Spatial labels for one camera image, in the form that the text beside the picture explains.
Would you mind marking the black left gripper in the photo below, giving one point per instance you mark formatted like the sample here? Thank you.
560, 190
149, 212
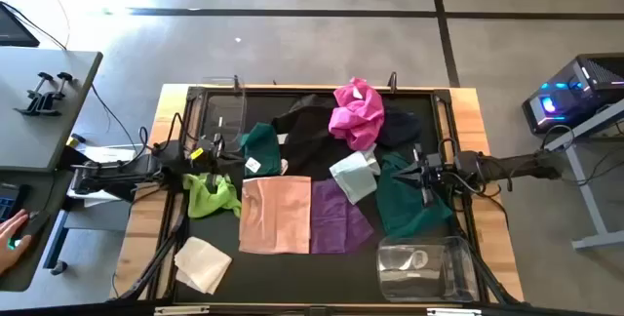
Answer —
207, 160

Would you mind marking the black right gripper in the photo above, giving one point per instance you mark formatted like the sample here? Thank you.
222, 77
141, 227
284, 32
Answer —
431, 169

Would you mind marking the small dark green towel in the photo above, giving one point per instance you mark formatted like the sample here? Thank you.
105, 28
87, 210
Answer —
261, 145

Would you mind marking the large dark green towel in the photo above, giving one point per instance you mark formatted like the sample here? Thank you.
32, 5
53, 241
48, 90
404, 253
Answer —
404, 204

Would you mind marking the navy blue towel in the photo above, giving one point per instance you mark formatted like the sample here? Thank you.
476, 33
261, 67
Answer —
400, 128

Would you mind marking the lime green towel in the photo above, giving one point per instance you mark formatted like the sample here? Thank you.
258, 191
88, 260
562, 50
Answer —
205, 204

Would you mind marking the pale mint towel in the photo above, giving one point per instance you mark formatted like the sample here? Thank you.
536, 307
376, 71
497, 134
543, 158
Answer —
353, 174

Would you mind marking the peach towel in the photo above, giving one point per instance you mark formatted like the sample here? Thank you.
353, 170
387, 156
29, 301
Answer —
275, 213

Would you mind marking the black towel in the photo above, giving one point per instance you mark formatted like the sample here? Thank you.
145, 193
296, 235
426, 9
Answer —
307, 140

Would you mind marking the pink towel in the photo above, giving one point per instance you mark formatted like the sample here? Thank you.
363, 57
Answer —
358, 116

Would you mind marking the purple towel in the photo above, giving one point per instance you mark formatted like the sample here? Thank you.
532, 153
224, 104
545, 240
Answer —
336, 223

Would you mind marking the cream towel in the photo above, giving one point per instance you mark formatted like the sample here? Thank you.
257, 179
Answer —
202, 264

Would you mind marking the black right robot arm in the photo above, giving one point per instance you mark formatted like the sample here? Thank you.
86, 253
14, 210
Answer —
512, 166

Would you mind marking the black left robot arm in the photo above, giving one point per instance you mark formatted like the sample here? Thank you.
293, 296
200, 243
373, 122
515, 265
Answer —
117, 172

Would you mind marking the plain clear plastic bin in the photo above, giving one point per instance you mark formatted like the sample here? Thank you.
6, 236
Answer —
229, 111

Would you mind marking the black clip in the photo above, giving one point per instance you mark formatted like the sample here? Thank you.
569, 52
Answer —
392, 81
236, 82

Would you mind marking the clear plastic bin with label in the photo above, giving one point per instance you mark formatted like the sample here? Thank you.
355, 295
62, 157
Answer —
453, 267

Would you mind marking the white paper sheet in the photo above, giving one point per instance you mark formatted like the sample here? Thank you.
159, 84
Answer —
105, 154

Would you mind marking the grey metal stand table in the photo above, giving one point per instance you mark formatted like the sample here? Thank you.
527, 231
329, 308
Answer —
585, 184

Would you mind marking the black computer tower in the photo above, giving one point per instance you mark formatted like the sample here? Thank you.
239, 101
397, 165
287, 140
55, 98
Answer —
570, 96

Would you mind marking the black desk clamp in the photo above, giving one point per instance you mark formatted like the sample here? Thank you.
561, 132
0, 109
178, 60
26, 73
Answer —
33, 95
51, 97

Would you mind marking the light grey desk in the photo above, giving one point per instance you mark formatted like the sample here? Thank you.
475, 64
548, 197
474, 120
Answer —
29, 135

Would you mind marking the black keyboard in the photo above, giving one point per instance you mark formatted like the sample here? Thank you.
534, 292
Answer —
7, 204

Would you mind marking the dark grey desk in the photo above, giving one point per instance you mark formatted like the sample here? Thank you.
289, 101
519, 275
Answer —
29, 277

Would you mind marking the person's hand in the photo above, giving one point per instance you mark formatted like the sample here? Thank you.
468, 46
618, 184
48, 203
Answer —
12, 248

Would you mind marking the black monitor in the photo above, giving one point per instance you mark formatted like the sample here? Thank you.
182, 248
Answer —
12, 30

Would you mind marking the silver metal bracket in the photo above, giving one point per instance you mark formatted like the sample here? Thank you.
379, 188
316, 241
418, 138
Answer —
453, 311
180, 310

